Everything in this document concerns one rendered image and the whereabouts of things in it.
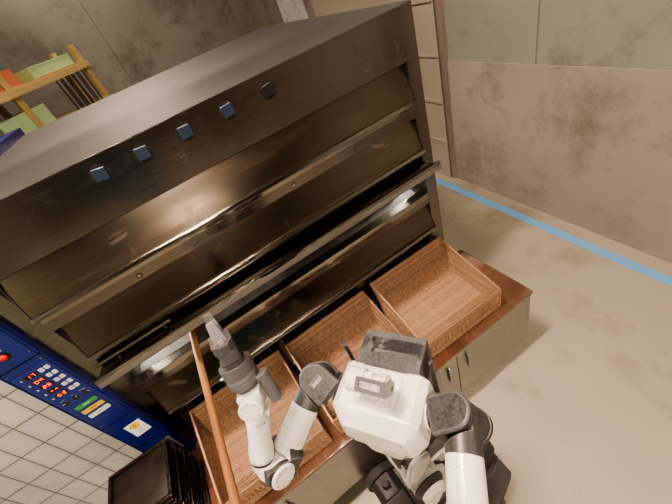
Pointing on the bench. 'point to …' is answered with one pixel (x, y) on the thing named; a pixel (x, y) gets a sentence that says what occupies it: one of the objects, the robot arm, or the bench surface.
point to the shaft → (215, 424)
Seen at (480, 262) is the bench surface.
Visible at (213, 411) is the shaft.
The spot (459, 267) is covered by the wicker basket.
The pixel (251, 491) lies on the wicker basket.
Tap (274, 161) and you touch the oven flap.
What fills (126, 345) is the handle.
